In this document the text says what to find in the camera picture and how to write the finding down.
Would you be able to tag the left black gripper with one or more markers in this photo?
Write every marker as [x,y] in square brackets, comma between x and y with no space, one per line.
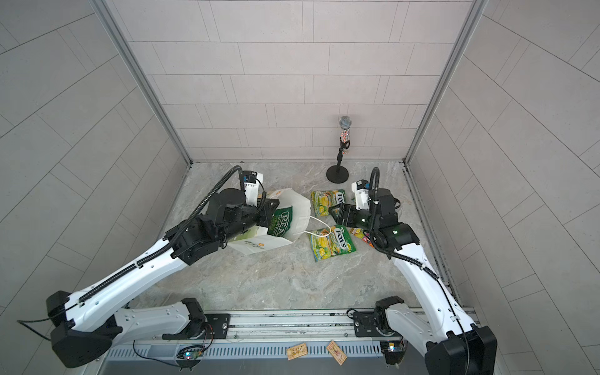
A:
[266,212]

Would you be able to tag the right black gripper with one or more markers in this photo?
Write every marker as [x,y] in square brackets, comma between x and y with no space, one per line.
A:
[346,208]

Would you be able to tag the yellow green candy bag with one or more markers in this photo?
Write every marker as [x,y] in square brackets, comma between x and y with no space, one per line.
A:
[322,201]

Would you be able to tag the white paper bag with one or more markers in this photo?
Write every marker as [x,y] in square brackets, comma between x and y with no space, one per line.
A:
[256,239]

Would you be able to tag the orange pink candy bag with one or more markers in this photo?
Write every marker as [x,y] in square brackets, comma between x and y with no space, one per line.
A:
[360,234]

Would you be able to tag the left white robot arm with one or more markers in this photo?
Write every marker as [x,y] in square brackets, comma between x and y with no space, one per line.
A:
[89,322]

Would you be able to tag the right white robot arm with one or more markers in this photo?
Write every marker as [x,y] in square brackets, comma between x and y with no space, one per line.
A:
[446,336]

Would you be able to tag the green snack bag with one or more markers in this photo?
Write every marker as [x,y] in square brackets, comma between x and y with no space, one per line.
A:
[281,222]

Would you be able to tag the black microphone stand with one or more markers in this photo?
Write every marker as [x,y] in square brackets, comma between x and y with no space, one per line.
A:
[338,174]

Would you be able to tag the right circuit board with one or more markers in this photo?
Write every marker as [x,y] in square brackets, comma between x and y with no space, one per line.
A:
[393,352]

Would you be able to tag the circuit board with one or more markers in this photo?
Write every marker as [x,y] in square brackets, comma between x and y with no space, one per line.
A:
[393,352]
[189,357]

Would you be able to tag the left circuit board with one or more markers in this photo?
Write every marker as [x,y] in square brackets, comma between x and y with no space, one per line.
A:
[189,357]

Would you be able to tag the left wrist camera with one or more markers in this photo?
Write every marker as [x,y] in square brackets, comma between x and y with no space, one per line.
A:
[251,181]

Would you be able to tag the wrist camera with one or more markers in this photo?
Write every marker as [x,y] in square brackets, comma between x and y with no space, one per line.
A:
[361,191]
[251,181]

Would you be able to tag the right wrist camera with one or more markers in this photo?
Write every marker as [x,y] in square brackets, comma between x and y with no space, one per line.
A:
[361,191]

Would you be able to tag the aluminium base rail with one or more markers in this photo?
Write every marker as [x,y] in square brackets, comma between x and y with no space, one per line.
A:
[268,335]

